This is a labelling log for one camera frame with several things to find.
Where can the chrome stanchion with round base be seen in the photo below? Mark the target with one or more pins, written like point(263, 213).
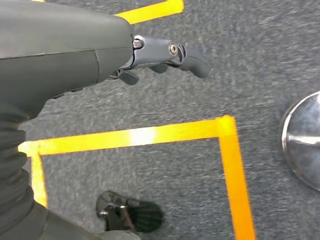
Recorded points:
point(305, 142)

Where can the yellow floor tape outline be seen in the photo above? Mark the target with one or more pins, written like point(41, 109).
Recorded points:
point(149, 11)
point(149, 136)

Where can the black robot foot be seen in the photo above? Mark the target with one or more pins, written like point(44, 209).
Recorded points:
point(140, 217)

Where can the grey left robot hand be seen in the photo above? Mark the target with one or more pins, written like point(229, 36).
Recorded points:
point(62, 49)

